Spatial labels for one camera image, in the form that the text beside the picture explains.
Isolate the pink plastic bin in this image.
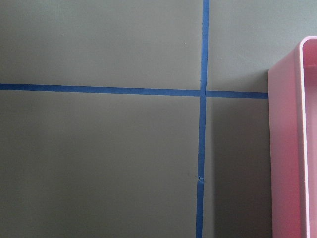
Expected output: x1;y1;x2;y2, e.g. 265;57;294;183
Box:
268;36;317;238

